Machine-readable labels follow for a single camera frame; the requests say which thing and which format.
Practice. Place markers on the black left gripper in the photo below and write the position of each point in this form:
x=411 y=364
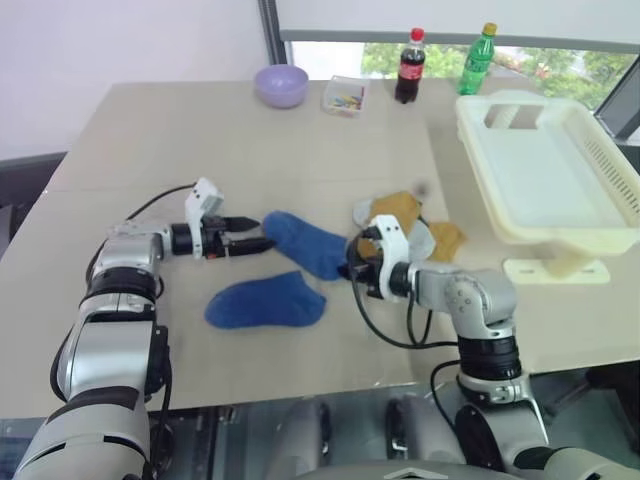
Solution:
x=216 y=242

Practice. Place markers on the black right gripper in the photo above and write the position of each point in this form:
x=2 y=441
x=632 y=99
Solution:
x=364 y=276

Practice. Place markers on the blue sock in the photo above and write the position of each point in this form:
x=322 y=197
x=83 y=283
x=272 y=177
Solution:
x=265 y=306
x=302 y=246

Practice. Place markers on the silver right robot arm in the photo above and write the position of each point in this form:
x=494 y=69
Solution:
x=480 y=300

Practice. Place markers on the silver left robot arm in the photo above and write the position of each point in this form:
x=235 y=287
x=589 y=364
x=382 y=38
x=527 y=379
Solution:
x=115 y=345

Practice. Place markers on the mustard and grey sock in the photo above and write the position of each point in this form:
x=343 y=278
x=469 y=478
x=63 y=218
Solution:
x=395 y=207
x=445 y=240

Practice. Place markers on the cream plastic basket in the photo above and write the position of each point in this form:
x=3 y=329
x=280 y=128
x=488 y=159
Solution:
x=545 y=165
x=557 y=270

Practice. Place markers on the colourful small clips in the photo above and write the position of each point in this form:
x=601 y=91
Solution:
x=346 y=102

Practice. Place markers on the purple bowl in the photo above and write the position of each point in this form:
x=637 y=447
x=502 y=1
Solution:
x=281 y=86

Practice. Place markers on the clear plastic box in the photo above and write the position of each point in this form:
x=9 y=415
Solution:
x=345 y=97

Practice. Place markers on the cola bottle with red cap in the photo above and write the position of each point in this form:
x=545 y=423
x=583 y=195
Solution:
x=409 y=70

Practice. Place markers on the green bottle with yellow cap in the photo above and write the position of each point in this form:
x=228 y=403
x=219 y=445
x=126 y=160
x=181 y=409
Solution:
x=475 y=60

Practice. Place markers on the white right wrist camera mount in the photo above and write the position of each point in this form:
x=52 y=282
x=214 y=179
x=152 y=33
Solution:
x=395 y=245

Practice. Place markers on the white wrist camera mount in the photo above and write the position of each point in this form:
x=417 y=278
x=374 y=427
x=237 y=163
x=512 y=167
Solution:
x=395 y=245
x=201 y=200

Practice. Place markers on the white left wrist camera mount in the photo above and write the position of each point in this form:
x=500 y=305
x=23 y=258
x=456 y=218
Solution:
x=201 y=200

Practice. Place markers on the grey window frame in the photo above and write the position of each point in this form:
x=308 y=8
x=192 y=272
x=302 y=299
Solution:
x=272 y=30

